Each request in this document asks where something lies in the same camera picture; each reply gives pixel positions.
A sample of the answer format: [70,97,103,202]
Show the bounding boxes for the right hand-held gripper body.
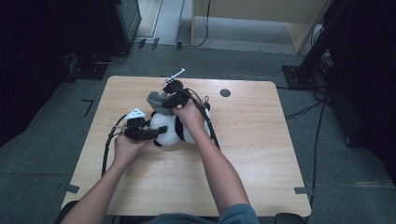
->
[161,67,193,110]

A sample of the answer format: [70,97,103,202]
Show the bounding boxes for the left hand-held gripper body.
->
[123,107,154,143]

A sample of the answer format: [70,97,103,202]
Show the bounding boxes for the panda plush toy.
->
[149,101,213,147]

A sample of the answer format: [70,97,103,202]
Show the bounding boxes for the grey sock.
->
[146,91,176,117]

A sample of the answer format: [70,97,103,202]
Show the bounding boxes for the person's left hand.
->
[113,134,154,170]

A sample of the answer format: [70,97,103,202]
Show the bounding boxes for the person's right hand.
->
[171,98,207,134]

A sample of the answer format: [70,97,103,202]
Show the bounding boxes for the black floor tape corner mark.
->
[81,98,95,118]

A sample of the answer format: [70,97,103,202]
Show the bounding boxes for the light wooden desk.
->
[191,0,332,54]

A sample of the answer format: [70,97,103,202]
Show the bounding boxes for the person's blue-grey shirt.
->
[146,203,261,224]

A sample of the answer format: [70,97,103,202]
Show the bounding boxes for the dark curtain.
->
[0,0,74,147]
[323,0,396,186]

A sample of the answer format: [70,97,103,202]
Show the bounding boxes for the black metal stand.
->
[281,0,335,91]

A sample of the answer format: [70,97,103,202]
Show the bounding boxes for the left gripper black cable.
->
[101,113,129,177]

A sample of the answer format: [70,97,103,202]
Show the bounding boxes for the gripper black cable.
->
[101,113,129,177]
[178,87,222,151]

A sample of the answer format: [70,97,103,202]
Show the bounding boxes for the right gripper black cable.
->
[178,87,222,151]

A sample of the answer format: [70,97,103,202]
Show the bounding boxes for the hanging black cable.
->
[186,0,212,49]

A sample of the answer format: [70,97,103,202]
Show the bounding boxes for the black stand base plate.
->
[67,52,108,81]

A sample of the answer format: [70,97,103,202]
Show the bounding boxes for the long black floor cable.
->
[303,99,327,224]

